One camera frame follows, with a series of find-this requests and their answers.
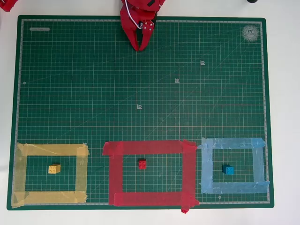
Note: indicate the blue toy brick cube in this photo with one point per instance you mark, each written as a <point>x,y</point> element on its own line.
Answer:
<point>228,170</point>

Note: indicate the yellow tape square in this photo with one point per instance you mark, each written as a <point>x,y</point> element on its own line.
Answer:
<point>21,173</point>

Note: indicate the blue tape square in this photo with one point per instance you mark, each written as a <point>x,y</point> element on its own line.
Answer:
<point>207,168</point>

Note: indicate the red leader arm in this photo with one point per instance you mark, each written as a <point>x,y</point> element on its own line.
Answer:
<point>8,5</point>

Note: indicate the small black round knob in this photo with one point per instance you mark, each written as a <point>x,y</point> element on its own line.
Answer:
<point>252,1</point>

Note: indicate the green cutting mat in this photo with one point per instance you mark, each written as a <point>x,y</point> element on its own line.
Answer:
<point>93,93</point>

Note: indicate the red toy brick cube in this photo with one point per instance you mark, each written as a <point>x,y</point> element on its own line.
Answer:
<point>142,164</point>

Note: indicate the yellow toy brick cube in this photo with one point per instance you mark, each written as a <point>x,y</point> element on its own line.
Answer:
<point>54,169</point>

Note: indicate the red tape square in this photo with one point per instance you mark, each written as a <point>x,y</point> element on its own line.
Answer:
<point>116,178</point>

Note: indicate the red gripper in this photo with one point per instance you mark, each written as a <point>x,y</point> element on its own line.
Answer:
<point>128,24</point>

